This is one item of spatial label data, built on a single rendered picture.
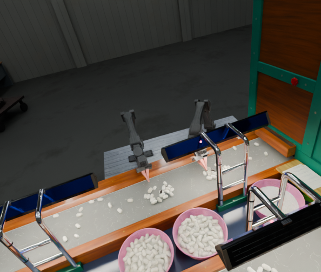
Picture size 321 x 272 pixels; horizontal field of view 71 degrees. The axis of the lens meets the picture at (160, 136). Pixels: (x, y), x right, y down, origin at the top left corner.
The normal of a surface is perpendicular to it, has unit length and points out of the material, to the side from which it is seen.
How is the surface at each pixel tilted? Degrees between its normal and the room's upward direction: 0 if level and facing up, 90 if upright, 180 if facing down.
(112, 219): 0
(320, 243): 0
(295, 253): 0
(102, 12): 90
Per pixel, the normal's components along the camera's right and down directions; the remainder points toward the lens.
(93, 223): -0.18, -0.80
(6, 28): 0.23, 0.53
